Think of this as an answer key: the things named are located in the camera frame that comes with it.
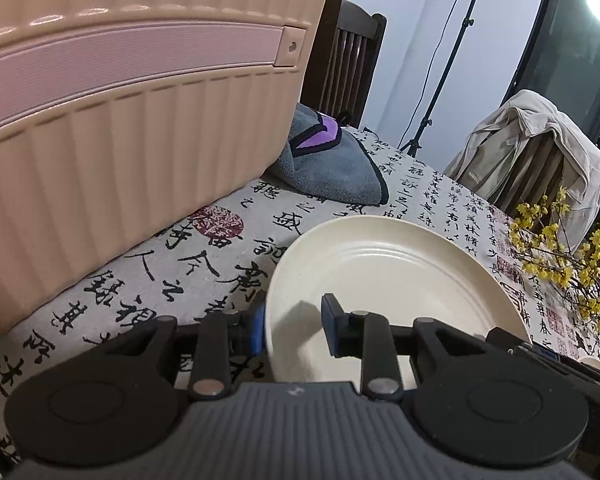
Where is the pink ribbed hard case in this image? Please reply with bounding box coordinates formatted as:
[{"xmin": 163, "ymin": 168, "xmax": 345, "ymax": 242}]
[{"xmin": 0, "ymin": 0, "xmax": 338, "ymax": 331}]

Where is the grey and purple cloth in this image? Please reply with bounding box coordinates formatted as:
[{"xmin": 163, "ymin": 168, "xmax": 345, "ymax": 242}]
[{"xmin": 265, "ymin": 102, "xmax": 388, "ymax": 206}]

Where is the beige jacket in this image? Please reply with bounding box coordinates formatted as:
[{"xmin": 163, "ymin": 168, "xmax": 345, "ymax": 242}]
[{"xmin": 442, "ymin": 89, "xmax": 600, "ymax": 256}]

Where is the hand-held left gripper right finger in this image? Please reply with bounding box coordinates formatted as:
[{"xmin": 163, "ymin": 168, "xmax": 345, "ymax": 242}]
[{"xmin": 321, "ymin": 293, "xmax": 488, "ymax": 402}]

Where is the studio lamp on black stand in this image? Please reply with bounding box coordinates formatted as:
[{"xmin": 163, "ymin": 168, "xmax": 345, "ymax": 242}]
[{"xmin": 399, "ymin": 0, "xmax": 497, "ymax": 157}]

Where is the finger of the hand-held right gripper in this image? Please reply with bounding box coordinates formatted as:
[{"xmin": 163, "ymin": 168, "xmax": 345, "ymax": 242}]
[{"xmin": 486, "ymin": 327, "xmax": 600, "ymax": 392}]

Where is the calligraphy printed tablecloth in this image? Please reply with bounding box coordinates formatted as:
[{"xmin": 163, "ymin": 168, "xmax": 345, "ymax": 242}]
[{"xmin": 0, "ymin": 126, "xmax": 600, "ymax": 478}]

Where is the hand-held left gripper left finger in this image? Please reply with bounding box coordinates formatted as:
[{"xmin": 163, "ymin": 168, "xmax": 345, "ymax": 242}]
[{"xmin": 82, "ymin": 302, "xmax": 268, "ymax": 402}]

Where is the yellow flower branch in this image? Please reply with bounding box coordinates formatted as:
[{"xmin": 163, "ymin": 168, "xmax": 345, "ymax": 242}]
[{"xmin": 509, "ymin": 186, "xmax": 600, "ymax": 336}]

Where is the dark wooden chair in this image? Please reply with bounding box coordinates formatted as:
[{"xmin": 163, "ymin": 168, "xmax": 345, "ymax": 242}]
[
  {"xmin": 495, "ymin": 130, "xmax": 568, "ymax": 223},
  {"xmin": 300, "ymin": 0, "xmax": 388, "ymax": 131}
]

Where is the black framed glass door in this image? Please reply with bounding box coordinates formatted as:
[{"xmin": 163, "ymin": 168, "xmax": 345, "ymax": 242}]
[{"xmin": 507, "ymin": 0, "xmax": 600, "ymax": 151}]

